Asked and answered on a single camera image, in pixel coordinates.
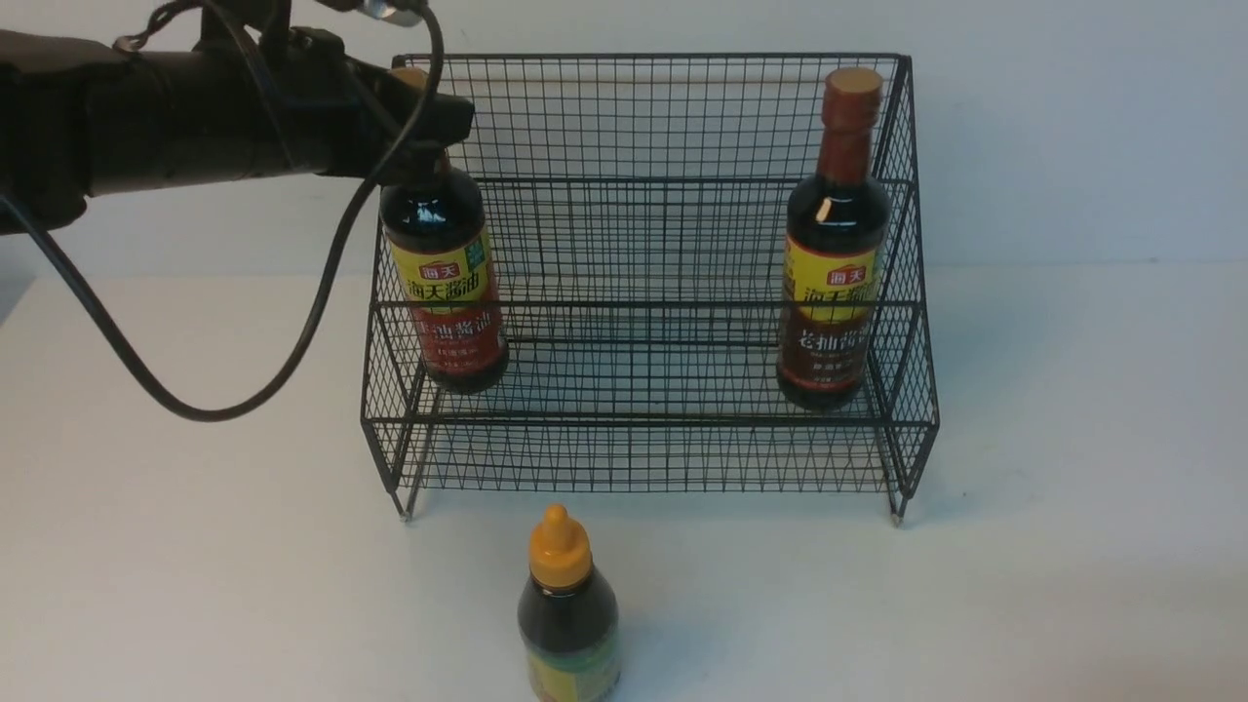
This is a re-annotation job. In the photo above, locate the small yellow cap seasoning bottle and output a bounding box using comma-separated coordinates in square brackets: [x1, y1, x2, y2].
[517, 503, 622, 701]

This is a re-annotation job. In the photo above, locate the red label soy sauce bottle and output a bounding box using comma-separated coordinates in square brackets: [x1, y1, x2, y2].
[379, 165, 509, 395]

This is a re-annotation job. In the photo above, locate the black wire mesh shelf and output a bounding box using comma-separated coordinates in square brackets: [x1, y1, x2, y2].
[361, 52, 940, 525]

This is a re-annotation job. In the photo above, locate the black cable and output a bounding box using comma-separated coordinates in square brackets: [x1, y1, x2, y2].
[0, 0, 447, 423]

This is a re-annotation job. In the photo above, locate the brown label soy sauce bottle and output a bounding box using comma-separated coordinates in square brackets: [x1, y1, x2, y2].
[776, 66, 892, 413]

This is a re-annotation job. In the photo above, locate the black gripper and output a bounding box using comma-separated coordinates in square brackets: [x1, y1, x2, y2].
[258, 27, 474, 181]

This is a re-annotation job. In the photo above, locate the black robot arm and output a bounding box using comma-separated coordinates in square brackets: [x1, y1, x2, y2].
[2, 27, 422, 230]

